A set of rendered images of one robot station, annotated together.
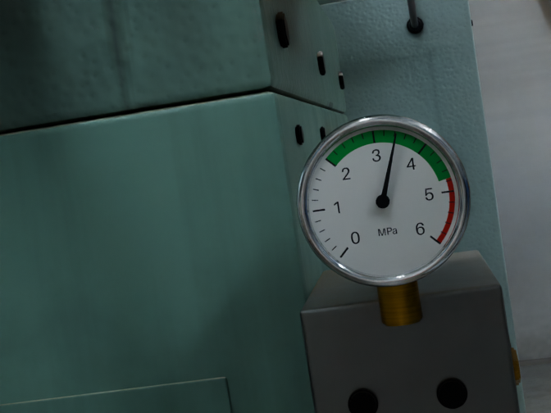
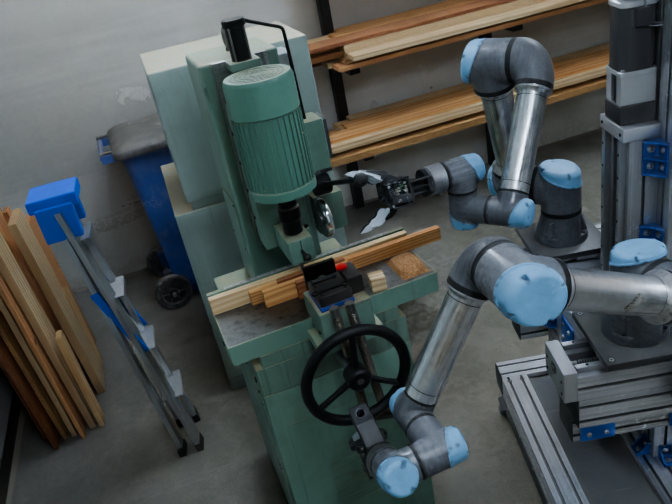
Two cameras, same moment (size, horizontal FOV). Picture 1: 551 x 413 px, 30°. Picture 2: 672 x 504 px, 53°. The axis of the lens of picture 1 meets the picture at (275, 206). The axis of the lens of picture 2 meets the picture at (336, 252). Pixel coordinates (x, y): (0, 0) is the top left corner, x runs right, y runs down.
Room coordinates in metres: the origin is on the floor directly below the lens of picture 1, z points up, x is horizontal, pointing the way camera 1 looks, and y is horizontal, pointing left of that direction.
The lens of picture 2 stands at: (-0.92, 0.73, 1.87)
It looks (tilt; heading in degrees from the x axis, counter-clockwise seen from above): 28 degrees down; 337
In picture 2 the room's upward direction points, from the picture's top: 12 degrees counter-clockwise
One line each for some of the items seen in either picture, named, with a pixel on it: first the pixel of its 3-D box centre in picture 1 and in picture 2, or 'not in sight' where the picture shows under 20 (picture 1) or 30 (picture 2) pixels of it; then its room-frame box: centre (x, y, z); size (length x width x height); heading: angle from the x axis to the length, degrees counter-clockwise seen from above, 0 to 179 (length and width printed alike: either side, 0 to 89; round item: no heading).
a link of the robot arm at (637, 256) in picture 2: not in sight; (639, 270); (-0.02, -0.37, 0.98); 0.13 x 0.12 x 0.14; 170
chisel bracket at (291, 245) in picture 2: not in sight; (295, 243); (0.65, 0.18, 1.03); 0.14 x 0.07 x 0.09; 172
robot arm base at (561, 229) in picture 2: not in sight; (561, 220); (0.44, -0.58, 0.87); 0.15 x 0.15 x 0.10
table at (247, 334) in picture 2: not in sight; (330, 308); (0.52, 0.17, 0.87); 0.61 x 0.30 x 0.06; 82
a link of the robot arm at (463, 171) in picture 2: not in sight; (460, 172); (0.40, -0.21, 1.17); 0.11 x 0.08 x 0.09; 82
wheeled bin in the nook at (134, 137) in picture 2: not in sight; (183, 205); (2.57, 0.10, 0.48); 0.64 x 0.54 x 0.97; 83
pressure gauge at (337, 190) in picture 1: (387, 222); not in sight; (0.39, -0.04, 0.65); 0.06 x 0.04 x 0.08; 82
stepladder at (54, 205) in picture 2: not in sight; (125, 326); (1.38, 0.66, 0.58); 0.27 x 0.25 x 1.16; 78
